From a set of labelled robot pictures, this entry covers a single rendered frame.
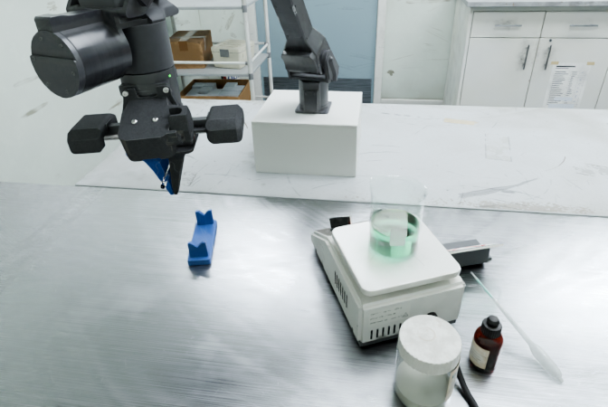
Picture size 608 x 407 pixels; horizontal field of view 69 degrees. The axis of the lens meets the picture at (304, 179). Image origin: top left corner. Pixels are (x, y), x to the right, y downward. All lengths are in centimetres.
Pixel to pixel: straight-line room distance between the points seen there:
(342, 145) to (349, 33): 266
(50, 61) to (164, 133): 11
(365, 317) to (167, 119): 29
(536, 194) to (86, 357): 74
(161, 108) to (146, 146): 4
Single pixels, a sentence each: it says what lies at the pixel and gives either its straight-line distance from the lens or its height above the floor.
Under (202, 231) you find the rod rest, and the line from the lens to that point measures 72.
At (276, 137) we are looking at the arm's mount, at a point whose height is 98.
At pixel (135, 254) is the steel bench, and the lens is 73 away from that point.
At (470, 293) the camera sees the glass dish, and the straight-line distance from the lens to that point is 63.
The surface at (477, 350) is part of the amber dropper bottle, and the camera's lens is 54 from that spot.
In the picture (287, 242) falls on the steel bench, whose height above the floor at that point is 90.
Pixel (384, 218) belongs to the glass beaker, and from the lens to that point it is 49.
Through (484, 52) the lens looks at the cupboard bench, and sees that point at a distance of 296.
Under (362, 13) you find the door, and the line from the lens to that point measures 343.
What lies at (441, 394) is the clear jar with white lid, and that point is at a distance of 49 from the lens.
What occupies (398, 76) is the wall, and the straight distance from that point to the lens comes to 355.
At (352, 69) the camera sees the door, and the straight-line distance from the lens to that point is 352.
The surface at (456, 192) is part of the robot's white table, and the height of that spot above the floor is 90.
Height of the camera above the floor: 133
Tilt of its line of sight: 30 degrees down
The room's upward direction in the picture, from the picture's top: 2 degrees counter-clockwise
